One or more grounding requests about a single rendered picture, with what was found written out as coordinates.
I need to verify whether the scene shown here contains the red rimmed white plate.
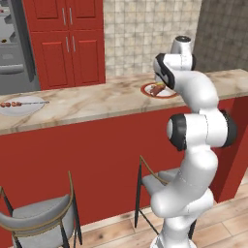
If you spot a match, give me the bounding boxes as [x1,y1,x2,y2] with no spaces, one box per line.
[139,81,179,100]

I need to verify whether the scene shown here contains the red dining counter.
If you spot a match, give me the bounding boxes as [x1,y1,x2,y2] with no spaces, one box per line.
[0,68,248,240]

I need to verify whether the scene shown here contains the white round plate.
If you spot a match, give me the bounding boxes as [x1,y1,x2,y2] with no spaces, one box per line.
[0,95,47,117]

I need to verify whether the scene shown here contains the grey fridge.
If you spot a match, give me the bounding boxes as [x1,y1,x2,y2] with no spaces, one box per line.
[0,0,42,96]

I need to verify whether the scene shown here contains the red sausage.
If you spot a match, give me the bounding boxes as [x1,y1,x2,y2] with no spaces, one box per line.
[148,82,167,97]

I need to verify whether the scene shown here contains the red tall cupboards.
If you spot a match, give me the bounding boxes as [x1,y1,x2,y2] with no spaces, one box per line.
[21,0,107,91]

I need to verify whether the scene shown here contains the meat kebab skewer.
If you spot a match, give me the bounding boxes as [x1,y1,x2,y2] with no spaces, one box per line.
[0,100,50,109]

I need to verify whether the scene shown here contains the grey stool with gold rail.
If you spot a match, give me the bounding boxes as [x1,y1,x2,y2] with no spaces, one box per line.
[134,155,199,240]
[0,170,83,248]

